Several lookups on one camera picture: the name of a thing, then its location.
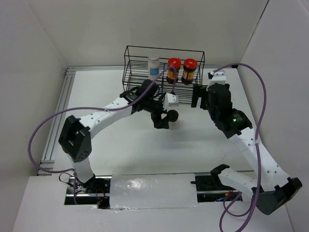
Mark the silver-lid white shaker bottle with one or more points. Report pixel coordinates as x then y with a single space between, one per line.
153 66

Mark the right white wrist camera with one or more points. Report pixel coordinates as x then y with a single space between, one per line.
218 77

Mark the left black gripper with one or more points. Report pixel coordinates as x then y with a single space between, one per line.
158 122

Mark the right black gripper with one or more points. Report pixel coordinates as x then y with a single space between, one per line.
200 91

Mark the black wire rack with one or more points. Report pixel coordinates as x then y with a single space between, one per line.
136 67

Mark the red-lid sauce jar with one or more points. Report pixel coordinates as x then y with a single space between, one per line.
189 67
173 71

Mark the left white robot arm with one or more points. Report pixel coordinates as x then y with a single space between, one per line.
77 133

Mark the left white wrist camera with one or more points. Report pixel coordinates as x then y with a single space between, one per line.
170 100

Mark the white foil cover sheet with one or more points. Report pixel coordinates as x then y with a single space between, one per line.
153 191

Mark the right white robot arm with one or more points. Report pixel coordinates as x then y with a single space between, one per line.
277 187

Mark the black-cap white bottle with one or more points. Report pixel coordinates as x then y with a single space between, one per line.
173 116

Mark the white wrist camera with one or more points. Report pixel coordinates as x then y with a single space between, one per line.
218 77
170 100

